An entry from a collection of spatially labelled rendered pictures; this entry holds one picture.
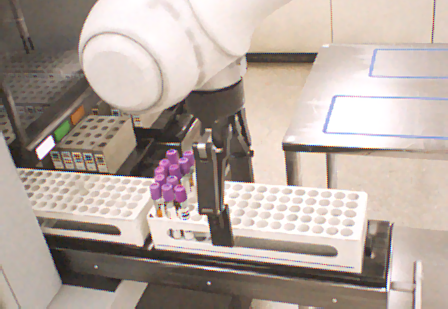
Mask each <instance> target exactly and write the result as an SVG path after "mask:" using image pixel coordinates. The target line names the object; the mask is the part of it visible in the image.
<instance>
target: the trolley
mask: <svg viewBox="0 0 448 309"><path fill-rule="evenodd" d="M318 51H319V53H318V54H317V57H316V58H315V62H314V64H313V66H312V70H311V71H310V74H309V75H308V79H307V82H306V83H305V87H304V89H303V91H302V93H301V96H300V99H299V100H298V104H297V107H296V108H295V110H294V114H293V116H292V118H291V121H290V124H289V125H288V128H287V131H286V133H285V135H284V137H283V141H282V150H283V151H284V158H285V167H286V176H287V186H295V187H302V178H301V156H300V152H303V153H326V178H327V189H336V190H337V154H343V155H356V156H369V157H396V158H409V159H422V160H448V43H322V45H321V47H320V49H319V50H318ZM415 261H422V262H423V263H424V284H423V309H448V231H445V230H429V229H421V228H413V227H397V226H395V230H394V250H393V263H392V272H391V281H392V280H393V281H399V282H411V283H413V272H414V262H415ZM389 309H412V293H410V292H397V291H392V290H391V291H390V300H389Z"/></svg>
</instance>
